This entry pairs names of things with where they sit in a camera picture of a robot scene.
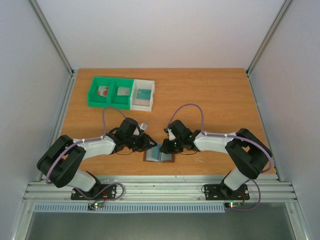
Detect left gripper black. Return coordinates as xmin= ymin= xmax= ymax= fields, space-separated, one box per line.
xmin=125 ymin=133 xmax=158 ymax=153

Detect brown leather card holder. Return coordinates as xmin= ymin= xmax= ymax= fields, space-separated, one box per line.
xmin=143 ymin=149 xmax=175 ymax=163

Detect white card red circles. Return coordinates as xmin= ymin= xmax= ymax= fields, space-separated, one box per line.
xmin=96 ymin=85 xmax=109 ymax=98

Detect teal credit card with chip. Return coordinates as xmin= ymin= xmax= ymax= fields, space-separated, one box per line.
xmin=151 ymin=142 xmax=163 ymax=160

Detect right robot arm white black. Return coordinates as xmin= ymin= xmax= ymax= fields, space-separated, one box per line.
xmin=160 ymin=120 xmax=272 ymax=200

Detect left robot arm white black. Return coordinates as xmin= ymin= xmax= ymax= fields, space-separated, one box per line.
xmin=36 ymin=117 xmax=158 ymax=199

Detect teal card in bin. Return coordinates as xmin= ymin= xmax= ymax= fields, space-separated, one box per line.
xmin=136 ymin=88 xmax=152 ymax=101

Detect grey card in bin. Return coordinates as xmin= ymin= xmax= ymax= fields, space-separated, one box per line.
xmin=117 ymin=87 xmax=131 ymax=96

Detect white plastic bin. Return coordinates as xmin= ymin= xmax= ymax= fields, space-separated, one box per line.
xmin=130 ymin=79 xmax=155 ymax=112

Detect green two-compartment bin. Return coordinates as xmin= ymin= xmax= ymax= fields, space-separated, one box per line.
xmin=87 ymin=76 xmax=134 ymax=110

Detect left controller board with LEDs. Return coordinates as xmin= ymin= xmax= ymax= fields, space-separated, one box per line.
xmin=87 ymin=202 xmax=104 ymax=211

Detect controller board with leds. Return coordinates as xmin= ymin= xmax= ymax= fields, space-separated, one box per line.
xmin=87 ymin=202 xmax=104 ymax=211
xmin=224 ymin=201 xmax=244 ymax=209

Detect right controller board with LEDs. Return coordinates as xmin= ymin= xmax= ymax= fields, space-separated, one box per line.
xmin=224 ymin=201 xmax=244 ymax=209

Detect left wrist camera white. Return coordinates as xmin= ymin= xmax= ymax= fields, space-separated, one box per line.
xmin=134 ymin=122 xmax=148 ymax=136

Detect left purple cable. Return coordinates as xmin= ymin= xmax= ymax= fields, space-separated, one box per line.
xmin=44 ymin=106 xmax=126 ymax=201

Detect purple cable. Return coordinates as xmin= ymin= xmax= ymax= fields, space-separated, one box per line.
xmin=44 ymin=106 xmax=126 ymax=201
xmin=168 ymin=103 xmax=275 ymax=211

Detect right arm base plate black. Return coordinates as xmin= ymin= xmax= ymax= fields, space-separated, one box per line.
xmin=201 ymin=184 xmax=250 ymax=201

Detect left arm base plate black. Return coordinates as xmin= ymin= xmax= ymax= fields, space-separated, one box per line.
xmin=70 ymin=184 xmax=117 ymax=201

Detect left aluminium corner post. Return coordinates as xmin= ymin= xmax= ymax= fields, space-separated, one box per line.
xmin=26 ymin=0 xmax=76 ymax=76

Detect aluminium corner post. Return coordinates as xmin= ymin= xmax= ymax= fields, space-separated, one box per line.
xmin=26 ymin=0 xmax=76 ymax=76
xmin=246 ymin=0 xmax=294 ymax=78

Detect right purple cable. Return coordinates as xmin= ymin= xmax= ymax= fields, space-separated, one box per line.
xmin=168 ymin=103 xmax=275 ymax=211

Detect aluminium rail frame front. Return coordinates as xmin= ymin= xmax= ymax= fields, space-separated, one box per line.
xmin=22 ymin=174 xmax=298 ymax=203

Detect grey slotted cable duct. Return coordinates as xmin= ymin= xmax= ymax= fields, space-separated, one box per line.
xmin=33 ymin=202 xmax=225 ymax=214

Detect right aluminium corner post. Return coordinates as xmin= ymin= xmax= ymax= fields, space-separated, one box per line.
xmin=246 ymin=0 xmax=294 ymax=78

